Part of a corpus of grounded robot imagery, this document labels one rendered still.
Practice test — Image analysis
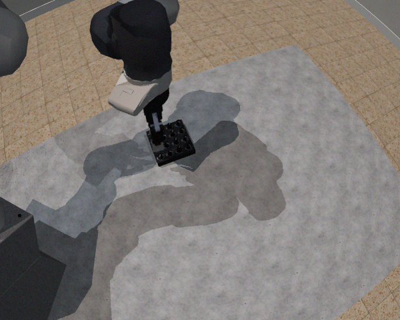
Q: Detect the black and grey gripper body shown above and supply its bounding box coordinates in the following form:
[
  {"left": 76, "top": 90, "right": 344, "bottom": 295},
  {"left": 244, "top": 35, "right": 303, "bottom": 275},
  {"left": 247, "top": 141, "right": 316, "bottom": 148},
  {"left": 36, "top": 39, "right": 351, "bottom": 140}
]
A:
[{"left": 143, "top": 88, "right": 169, "bottom": 119}]

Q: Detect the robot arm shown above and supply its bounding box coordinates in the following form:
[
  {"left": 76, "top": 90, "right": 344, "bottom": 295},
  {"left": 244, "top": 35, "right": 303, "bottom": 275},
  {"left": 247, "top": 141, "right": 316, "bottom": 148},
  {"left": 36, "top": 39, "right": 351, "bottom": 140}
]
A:
[{"left": 0, "top": 0, "right": 179, "bottom": 116}]

